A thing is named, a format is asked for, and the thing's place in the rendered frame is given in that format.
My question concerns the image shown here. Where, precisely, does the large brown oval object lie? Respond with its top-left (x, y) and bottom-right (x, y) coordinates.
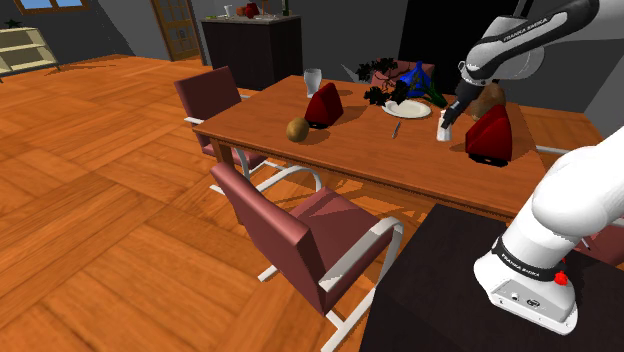
top-left (469, 82), bottom-right (508, 123)

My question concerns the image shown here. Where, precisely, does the small white shaker bottle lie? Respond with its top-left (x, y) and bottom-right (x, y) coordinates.
top-left (436, 109), bottom-right (455, 143)

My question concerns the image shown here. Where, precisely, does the blue vase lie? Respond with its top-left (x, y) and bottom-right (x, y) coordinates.
top-left (399, 60), bottom-right (434, 99)

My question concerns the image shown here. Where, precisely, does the red wedge-shaped object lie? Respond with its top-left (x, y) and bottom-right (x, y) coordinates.
top-left (463, 103), bottom-right (515, 168)
top-left (303, 81), bottom-right (345, 130)

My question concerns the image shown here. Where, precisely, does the white plate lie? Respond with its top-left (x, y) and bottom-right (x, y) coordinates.
top-left (381, 98), bottom-right (434, 120)

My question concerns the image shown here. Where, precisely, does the dark leafy plant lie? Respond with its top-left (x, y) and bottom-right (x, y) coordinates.
top-left (355, 57), bottom-right (449, 109)

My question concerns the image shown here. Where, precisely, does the wooden dining table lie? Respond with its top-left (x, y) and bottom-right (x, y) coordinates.
top-left (192, 74), bottom-right (604, 226)

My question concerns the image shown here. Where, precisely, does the clear drinking glass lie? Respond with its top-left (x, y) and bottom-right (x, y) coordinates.
top-left (303, 68), bottom-right (323, 99)

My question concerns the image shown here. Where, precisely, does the small brown round potato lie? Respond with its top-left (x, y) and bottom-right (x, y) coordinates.
top-left (285, 116), bottom-right (312, 144)

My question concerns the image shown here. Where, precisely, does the dark robot stand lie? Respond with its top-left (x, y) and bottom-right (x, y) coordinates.
top-left (359, 203), bottom-right (624, 352)

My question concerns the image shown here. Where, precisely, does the dark cabinet with items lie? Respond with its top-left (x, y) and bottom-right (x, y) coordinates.
top-left (200, 0), bottom-right (304, 92)

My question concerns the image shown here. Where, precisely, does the wooden glazed door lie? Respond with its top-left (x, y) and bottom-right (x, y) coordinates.
top-left (149, 0), bottom-right (204, 63)

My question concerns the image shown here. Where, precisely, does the wood-framed window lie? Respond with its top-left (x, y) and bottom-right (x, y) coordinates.
top-left (12, 0), bottom-right (92, 15)

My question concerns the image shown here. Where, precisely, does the cream open shelf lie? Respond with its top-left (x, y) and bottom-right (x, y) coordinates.
top-left (0, 26), bottom-right (61, 78)

